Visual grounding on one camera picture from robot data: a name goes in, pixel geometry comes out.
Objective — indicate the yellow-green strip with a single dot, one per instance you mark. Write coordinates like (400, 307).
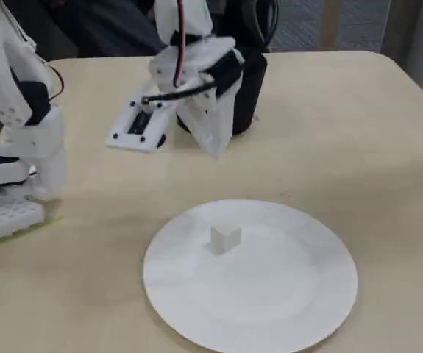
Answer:
(31, 229)

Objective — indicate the white cube block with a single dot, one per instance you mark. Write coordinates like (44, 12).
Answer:
(226, 240)

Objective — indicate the black pot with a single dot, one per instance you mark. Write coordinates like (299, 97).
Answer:
(249, 95)

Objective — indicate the white paper plate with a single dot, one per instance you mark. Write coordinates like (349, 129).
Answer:
(251, 305)

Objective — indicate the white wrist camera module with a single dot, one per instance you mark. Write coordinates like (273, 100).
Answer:
(137, 128)

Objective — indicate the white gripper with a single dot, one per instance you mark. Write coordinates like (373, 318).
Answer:
(211, 110)

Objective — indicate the white pegboard base plate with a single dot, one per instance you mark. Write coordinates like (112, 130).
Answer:
(9, 220)

